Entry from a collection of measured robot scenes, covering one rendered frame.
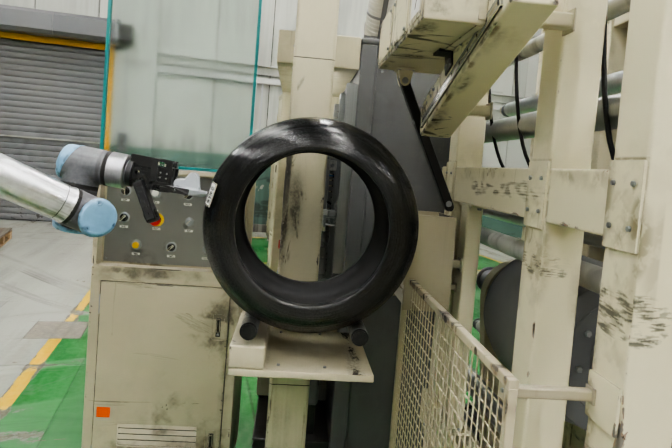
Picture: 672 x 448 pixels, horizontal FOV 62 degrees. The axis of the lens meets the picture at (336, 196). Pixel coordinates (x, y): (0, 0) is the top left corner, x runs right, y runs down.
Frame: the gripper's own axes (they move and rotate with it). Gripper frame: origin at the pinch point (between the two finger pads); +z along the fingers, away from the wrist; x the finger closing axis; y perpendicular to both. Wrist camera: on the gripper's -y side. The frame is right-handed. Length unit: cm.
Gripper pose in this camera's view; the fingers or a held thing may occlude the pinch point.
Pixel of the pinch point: (204, 195)
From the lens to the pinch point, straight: 149.7
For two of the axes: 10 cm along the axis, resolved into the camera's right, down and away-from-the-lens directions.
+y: 2.0, -9.8, -0.4
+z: 9.8, 2.0, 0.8
